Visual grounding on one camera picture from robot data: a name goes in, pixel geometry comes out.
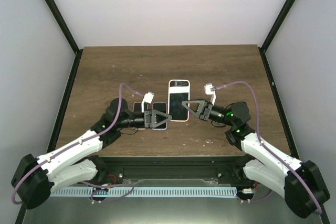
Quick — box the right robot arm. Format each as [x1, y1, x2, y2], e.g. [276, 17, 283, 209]
[182, 100, 330, 218]

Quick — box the lavender phone case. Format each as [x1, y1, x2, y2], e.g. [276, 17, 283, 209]
[151, 102, 168, 131]

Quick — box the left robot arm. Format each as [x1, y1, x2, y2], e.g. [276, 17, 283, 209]
[11, 99, 172, 209]

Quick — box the pink phone case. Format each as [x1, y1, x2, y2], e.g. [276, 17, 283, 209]
[167, 79, 191, 122]

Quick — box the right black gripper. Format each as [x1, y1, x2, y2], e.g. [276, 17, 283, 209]
[182, 100, 235, 127]

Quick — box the teal-edged black phone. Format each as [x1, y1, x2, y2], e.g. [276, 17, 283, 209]
[133, 102, 142, 113]

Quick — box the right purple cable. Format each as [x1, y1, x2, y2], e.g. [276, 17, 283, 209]
[214, 81, 322, 214]

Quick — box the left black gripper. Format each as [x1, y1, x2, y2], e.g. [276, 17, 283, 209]
[117, 110, 172, 130]

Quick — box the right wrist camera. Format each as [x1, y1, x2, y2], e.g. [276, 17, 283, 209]
[204, 83, 216, 105]

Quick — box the beige phone case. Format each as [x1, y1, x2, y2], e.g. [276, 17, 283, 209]
[132, 102, 145, 130]

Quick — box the metal sheet plate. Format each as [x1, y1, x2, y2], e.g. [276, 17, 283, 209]
[23, 194, 322, 223]

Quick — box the light blue slotted cable duct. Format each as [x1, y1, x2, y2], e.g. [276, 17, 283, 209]
[51, 187, 237, 198]

